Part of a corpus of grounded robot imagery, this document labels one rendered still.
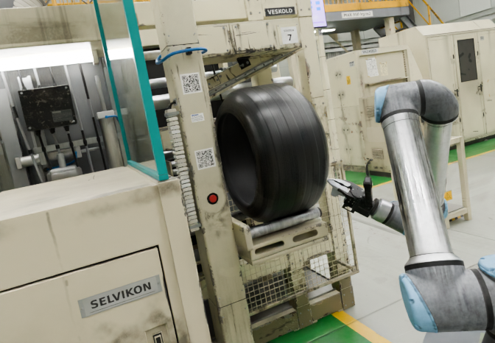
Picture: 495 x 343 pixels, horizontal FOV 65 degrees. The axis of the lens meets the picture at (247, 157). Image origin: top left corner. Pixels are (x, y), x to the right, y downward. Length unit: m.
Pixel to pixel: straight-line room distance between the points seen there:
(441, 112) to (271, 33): 0.94
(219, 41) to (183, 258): 1.23
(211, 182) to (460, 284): 0.89
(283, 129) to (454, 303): 0.75
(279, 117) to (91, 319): 0.94
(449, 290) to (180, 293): 0.66
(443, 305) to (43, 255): 0.90
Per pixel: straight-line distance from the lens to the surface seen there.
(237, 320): 1.71
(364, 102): 6.31
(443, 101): 1.35
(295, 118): 1.46
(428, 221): 1.17
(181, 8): 1.55
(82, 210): 0.77
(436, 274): 1.13
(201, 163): 1.50
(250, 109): 1.46
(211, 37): 1.84
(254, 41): 1.91
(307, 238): 1.65
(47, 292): 0.80
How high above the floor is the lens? 1.38
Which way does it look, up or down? 7 degrees down
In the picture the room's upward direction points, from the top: 10 degrees counter-clockwise
